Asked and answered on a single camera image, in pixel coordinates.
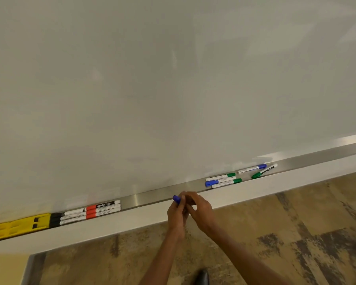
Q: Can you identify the green cap black clip marker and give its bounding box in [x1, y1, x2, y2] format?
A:
[251, 163, 278, 180]

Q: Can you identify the metal whiteboard marker tray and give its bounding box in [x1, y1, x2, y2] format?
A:
[0, 139, 356, 255]

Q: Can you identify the black shoe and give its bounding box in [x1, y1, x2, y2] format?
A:
[194, 268, 210, 285]

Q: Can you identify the person's left hand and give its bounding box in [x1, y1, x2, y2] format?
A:
[167, 191, 191, 241]

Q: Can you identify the yellow whiteboard eraser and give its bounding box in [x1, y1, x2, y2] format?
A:
[0, 213, 51, 243]

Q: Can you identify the white whiteboard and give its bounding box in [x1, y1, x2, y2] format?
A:
[0, 0, 356, 226]

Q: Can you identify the green cap white marker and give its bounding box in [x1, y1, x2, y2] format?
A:
[211, 178, 242, 189]
[206, 173, 236, 182]

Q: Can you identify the person's right forearm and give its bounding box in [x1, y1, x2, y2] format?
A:
[206, 225, 293, 285]

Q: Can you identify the red cap white marker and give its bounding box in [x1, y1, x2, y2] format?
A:
[86, 204, 121, 216]
[86, 207, 121, 219]

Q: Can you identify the black cap white marker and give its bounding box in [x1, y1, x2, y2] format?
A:
[49, 217, 87, 228]
[51, 208, 87, 217]
[50, 213, 87, 222]

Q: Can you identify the person's right hand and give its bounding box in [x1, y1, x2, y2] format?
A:
[184, 191, 218, 235]

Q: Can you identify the blue cap white marker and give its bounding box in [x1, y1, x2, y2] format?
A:
[238, 163, 268, 174]
[204, 176, 237, 187]

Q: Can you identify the person's left forearm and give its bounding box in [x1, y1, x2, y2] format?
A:
[139, 231, 187, 285]

